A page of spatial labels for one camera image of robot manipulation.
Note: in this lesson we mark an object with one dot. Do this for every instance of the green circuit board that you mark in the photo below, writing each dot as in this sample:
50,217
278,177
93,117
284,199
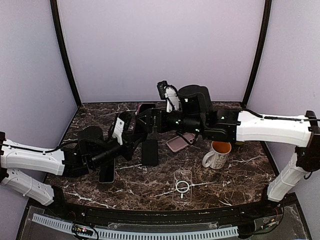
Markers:
83,231

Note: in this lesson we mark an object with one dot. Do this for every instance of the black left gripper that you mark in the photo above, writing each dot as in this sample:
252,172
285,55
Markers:
133,139

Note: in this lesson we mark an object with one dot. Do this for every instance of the black frame post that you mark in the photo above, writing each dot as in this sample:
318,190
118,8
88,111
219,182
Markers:
258,53
63,51

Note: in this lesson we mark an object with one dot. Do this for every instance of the black front rail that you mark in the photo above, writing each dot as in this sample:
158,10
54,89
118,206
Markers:
155,203

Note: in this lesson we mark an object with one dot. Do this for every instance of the white slotted cable duct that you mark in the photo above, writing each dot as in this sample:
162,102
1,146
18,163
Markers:
121,231

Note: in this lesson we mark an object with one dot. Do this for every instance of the white patterned mug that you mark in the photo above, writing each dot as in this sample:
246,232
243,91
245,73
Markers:
217,156

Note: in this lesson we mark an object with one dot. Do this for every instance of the silver smartphone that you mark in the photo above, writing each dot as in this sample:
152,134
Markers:
107,172

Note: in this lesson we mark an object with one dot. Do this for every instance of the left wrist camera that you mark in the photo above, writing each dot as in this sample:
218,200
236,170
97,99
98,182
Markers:
120,124

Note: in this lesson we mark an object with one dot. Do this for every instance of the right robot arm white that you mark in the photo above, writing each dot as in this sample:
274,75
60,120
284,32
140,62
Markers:
190,110

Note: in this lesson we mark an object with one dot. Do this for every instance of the black frame post right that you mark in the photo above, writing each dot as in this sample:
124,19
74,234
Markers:
258,53

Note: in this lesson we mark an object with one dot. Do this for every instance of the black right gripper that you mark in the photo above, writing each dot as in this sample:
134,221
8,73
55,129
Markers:
150,113

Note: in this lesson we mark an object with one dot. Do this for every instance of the pink phone case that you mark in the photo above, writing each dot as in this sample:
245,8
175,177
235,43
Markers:
180,142

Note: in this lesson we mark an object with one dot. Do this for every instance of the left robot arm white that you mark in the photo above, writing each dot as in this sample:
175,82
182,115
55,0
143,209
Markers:
91,152

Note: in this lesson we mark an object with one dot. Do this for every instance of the black frame post left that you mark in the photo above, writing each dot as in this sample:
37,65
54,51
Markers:
63,51

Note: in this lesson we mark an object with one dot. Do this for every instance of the clear phone case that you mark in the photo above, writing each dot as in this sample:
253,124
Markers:
182,186

